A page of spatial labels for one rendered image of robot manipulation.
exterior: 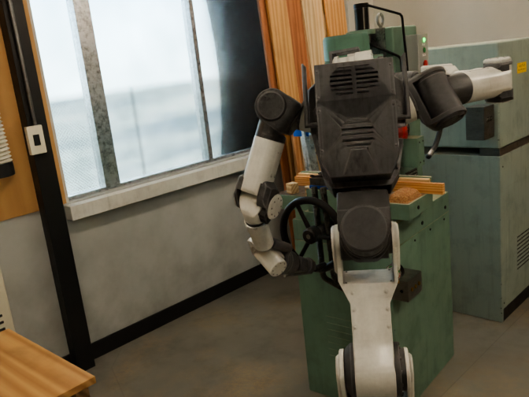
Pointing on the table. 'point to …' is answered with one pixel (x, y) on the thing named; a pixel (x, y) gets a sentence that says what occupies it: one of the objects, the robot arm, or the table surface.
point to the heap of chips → (405, 195)
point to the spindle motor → (345, 43)
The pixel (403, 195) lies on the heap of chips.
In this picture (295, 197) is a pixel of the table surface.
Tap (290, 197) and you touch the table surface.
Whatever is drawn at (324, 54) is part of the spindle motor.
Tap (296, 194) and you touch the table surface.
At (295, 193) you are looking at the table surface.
